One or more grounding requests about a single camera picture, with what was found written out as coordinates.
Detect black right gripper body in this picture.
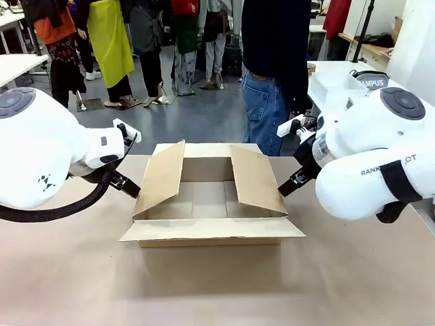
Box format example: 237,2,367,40
292,134,329,181

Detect white gift box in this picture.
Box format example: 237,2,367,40
307,73,370,107

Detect brown cardboard packing box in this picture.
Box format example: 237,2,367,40
118,139,307,248

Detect large white work table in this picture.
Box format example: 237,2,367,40
307,60,411,118

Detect wooden shelf board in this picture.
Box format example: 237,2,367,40
338,32,392,62

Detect person in dark shirt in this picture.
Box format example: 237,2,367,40
240,0,313,156

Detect black bag on shelf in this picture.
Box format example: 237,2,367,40
355,33,395,48

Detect black stand pole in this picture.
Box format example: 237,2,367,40
351,0,377,64

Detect person in red top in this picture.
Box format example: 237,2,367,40
321,0,353,62

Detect person in yellow apron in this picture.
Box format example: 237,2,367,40
86,0,142,110

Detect person in grey jacket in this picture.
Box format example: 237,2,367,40
128,0,171,108

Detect person in grey hoodie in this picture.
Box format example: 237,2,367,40
196,0,236,91

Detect person in green red clothes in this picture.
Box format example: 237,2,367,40
169,0,201,96

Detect person in orange jacket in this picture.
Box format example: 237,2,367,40
20,0,88,109

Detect white side table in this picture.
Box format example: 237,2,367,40
0,53,50,90

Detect white background desk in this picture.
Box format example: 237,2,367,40
0,12,35,55

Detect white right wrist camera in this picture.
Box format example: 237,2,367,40
277,114,326,139

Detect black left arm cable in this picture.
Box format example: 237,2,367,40
0,132,139,223

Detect metal floor base plate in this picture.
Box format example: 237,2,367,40
76,98,103,112

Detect black strap on right arm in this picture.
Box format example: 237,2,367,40
379,161,424,204

